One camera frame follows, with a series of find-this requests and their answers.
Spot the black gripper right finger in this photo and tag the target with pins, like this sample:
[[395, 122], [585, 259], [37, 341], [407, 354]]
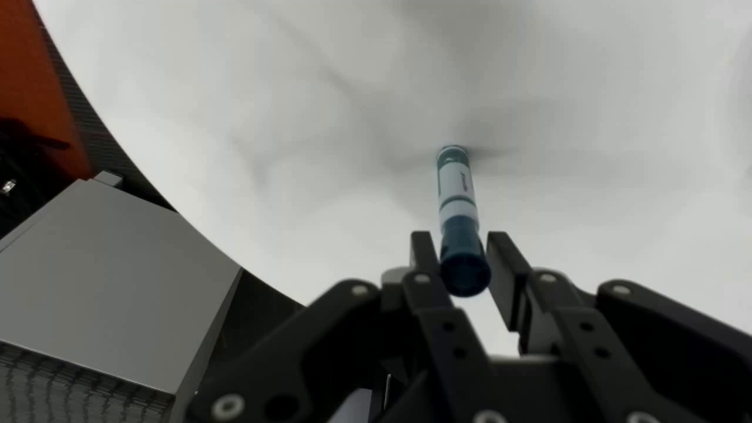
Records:
[[510, 276]]

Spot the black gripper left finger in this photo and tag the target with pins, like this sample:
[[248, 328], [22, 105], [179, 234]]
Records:
[[424, 259]]

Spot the teal and white marker pen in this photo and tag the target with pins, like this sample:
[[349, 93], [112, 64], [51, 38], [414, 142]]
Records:
[[461, 259]]

